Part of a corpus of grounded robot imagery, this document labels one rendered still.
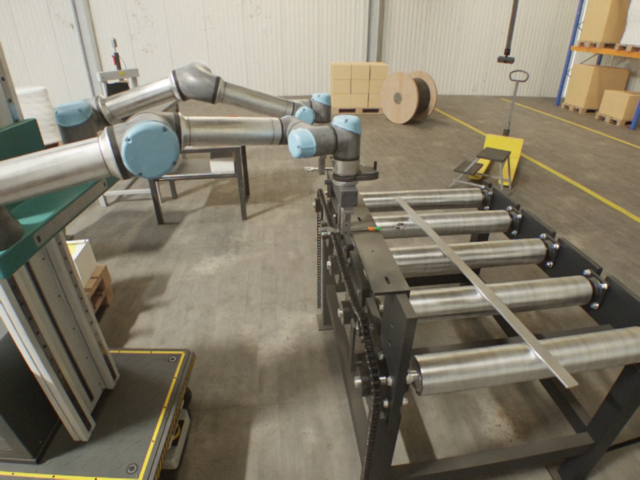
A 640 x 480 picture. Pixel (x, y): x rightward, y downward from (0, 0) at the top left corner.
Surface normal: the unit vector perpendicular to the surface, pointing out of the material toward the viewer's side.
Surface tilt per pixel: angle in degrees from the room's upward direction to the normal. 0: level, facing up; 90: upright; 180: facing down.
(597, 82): 90
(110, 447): 0
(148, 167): 89
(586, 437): 0
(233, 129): 70
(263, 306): 0
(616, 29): 90
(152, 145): 89
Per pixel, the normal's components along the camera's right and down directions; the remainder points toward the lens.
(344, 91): 0.04, 0.50
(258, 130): 0.44, 0.11
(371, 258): 0.00, -0.87
